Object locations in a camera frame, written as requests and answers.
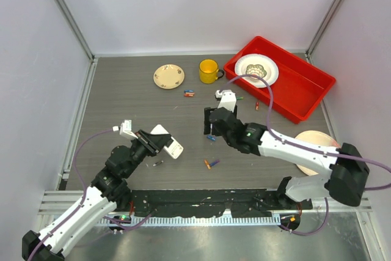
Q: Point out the purple battery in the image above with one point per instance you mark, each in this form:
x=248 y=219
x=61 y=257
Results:
x=214 y=162

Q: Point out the black battery bottom left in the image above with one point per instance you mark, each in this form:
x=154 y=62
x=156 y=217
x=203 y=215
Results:
x=158 y=163

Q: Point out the cream floral plate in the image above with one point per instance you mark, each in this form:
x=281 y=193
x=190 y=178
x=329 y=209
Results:
x=169 y=76

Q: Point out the orange battery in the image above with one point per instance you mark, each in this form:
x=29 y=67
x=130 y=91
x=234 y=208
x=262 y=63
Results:
x=207 y=164

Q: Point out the yellow mug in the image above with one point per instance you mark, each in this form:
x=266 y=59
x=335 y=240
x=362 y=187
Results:
x=209 y=71

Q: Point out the small patterned bowl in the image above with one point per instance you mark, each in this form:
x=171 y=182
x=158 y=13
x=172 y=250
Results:
x=256 y=70

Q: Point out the pink rimmed plate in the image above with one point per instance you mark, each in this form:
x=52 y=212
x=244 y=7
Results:
x=317 y=137

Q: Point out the slotted cable duct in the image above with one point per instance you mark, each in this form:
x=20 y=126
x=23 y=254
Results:
x=224 y=220

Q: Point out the red plastic bin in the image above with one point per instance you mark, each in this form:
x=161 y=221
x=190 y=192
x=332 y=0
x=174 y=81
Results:
x=300 y=86

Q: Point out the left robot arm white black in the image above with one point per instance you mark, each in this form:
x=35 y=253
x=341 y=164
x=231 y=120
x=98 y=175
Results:
x=55 y=241

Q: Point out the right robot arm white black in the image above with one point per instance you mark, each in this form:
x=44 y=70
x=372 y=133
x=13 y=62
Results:
x=340 y=171

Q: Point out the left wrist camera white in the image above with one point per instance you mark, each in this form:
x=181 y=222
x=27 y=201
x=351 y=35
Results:
x=125 y=129

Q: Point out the red battery top group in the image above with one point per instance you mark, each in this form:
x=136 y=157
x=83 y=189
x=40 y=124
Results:
x=189 y=94

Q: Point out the white remote control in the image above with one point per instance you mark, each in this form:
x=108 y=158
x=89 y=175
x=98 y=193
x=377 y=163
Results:
x=173 y=148

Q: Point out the white plate in bin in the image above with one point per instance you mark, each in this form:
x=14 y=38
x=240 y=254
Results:
x=269 y=65

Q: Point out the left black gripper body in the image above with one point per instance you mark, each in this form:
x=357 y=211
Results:
x=140 y=148

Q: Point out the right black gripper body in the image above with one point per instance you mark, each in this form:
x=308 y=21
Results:
x=229 y=139

